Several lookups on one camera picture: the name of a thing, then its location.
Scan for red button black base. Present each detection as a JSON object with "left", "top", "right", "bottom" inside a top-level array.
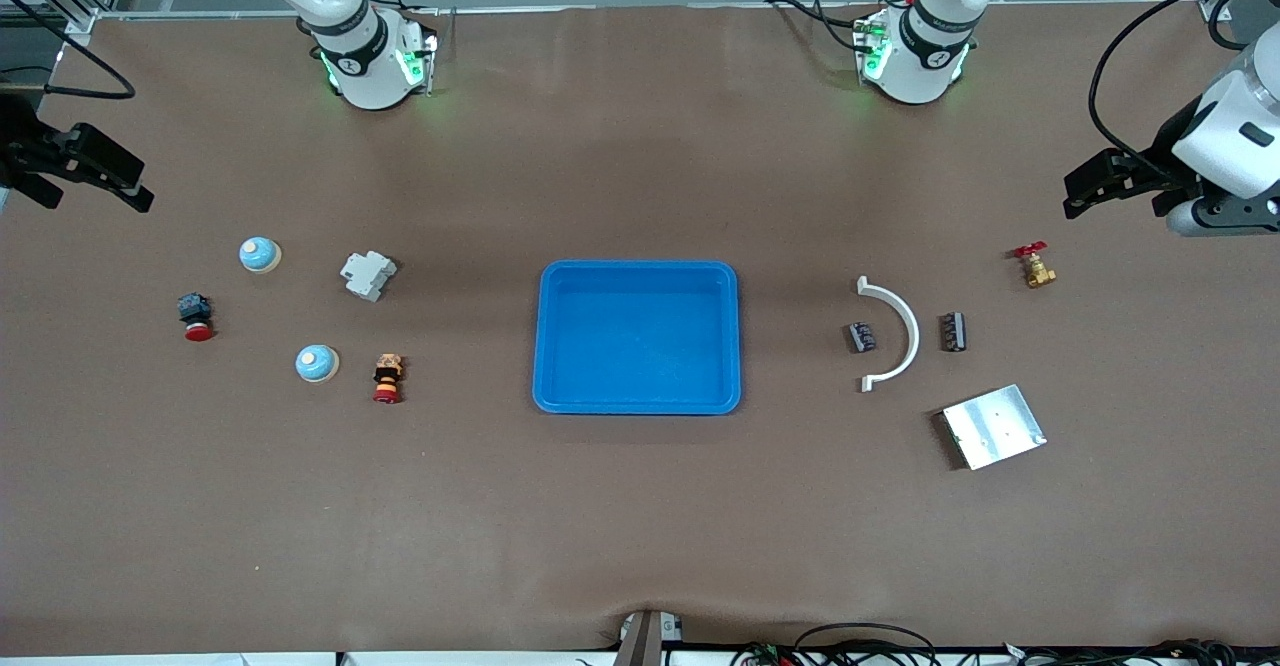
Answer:
[{"left": 177, "top": 292, "right": 215, "bottom": 342}]

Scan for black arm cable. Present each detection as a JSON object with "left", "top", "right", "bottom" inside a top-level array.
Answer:
[
  {"left": 1088, "top": 0, "right": 1280, "bottom": 162},
  {"left": 0, "top": 8, "right": 137, "bottom": 102}
]

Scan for black looped cable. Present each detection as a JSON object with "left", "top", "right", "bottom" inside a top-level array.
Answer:
[{"left": 795, "top": 623, "right": 938, "bottom": 666}]

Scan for black cable bundle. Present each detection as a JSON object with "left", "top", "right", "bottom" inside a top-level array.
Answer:
[{"left": 1015, "top": 638, "right": 1241, "bottom": 666}]

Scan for white circuit breaker module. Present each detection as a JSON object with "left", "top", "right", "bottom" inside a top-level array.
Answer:
[{"left": 340, "top": 250, "right": 398, "bottom": 303}]

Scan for metal table clamp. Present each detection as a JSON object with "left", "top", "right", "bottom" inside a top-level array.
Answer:
[{"left": 615, "top": 609, "right": 686, "bottom": 666}]

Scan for brass valve red handle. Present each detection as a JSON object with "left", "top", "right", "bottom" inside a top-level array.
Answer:
[{"left": 1012, "top": 241, "right": 1058, "bottom": 289}]

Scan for brown table mat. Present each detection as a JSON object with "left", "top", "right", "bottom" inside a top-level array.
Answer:
[{"left": 0, "top": 1, "right": 1280, "bottom": 659}]

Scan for blue plastic tray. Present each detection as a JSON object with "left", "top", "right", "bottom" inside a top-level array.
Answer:
[{"left": 532, "top": 260, "right": 742, "bottom": 416}]

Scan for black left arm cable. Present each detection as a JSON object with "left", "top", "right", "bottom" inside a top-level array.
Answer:
[{"left": 1088, "top": 0, "right": 1280, "bottom": 162}]

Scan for black left base cables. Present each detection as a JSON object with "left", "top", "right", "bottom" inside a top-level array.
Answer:
[{"left": 765, "top": 0, "right": 871, "bottom": 55}]

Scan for white curved plastic bracket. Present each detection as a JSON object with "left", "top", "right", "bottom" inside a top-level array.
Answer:
[{"left": 856, "top": 275, "right": 921, "bottom": 393}]

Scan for red yellow orange push button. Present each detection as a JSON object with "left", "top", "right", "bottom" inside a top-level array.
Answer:
[{"left": 372, "top": 352, "right": 406, "bottom": 405}]

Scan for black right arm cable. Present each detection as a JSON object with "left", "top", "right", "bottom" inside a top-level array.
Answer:
[{"left": 0, "top": 8, "right": 137, "bottom": 102}]

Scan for silver metal plate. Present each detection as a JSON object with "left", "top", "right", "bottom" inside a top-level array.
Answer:
[{"left": 940, "top": 384, "right": 1048, "bottom": 471}]

